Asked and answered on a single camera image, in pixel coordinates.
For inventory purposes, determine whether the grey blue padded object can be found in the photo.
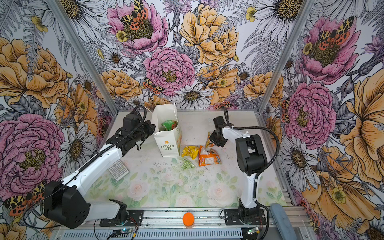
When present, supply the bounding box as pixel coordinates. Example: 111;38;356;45
270;203;298;240

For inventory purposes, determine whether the yellow snack packet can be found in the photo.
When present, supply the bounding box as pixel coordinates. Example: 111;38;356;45
181;146;200;160

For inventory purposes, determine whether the green circuit board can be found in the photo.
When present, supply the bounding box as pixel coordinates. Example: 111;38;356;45
247;227;261;235
114;228;135;236

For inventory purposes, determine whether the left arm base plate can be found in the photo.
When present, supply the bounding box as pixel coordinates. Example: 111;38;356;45
99;210;144;227

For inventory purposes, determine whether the green snack packet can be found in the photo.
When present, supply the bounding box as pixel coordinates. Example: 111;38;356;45
159;120;178;132

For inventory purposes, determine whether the right black corrugated cable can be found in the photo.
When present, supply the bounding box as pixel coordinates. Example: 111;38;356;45
222;107;280;240

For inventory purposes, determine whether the white paper bag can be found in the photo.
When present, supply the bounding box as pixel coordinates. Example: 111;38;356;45
152;104;182;157

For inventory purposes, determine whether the left green circuit board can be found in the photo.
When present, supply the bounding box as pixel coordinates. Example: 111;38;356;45
114;228;135;236

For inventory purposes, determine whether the small green candy wrapper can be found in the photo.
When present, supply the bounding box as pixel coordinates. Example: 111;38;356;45
181;158;195;170

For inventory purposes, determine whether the orange round button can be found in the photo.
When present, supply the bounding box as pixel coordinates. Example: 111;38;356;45
183;212;195;228

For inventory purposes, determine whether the orange white snack packet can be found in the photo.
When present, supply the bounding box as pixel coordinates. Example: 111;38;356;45
198;146;222;167

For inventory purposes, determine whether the left black cable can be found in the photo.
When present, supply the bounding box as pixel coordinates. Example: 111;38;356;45
20;104;148;229

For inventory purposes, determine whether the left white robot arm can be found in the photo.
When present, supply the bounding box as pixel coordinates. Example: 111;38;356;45
43;110;156;229

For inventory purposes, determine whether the right green circuit board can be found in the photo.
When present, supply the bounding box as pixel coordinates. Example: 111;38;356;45
247;227;261;235

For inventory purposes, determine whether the white calculator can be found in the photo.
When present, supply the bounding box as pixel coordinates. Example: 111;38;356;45
108;160;129;181

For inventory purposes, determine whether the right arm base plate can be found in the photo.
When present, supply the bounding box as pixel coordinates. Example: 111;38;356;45
220;209;267;226

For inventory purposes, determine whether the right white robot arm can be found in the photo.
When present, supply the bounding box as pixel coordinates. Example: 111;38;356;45
210;116;268;225

